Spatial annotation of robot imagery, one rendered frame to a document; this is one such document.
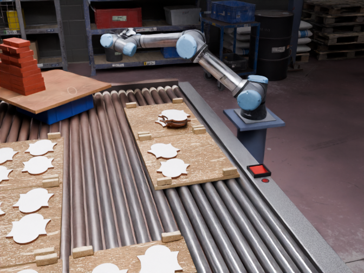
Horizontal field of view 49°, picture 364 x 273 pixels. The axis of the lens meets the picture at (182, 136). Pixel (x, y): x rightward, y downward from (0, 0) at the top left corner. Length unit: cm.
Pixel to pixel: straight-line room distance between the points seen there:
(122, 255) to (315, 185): 239
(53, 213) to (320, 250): 88
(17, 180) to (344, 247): 204
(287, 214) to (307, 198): 177
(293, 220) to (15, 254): 90
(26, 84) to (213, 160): 109
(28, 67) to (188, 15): 423
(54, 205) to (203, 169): 59
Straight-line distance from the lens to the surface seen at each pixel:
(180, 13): 615
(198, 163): 167
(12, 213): 150
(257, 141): 230
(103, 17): 596
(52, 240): 134
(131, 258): 123
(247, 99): 206
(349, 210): 320
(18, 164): 180
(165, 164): 164
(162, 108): 222
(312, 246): 135
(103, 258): 124
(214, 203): 147
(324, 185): 343
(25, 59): 223
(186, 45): 207
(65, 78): 247
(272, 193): 156
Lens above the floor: 177
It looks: 26 degrees down
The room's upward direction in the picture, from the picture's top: straight up
